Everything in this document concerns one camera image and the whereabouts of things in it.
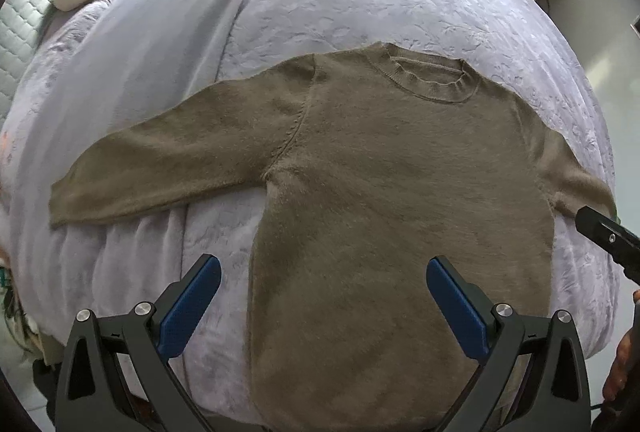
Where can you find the light grey fleece blanket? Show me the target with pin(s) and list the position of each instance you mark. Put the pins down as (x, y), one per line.
(114, 64)

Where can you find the person's right hand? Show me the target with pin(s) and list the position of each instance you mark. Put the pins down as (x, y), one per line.
(627, 355)

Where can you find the olive brown knit sweater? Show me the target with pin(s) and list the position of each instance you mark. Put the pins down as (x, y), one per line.
(374, 160)

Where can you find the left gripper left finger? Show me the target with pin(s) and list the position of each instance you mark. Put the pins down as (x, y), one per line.
(115, 375)

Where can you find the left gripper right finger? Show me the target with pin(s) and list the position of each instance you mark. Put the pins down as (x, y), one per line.
(554, 393)

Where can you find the lavender embossed bed cover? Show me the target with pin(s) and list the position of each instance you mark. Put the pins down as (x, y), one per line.
(513, 43)

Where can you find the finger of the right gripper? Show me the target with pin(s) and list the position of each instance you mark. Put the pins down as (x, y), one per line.
(614, 239)

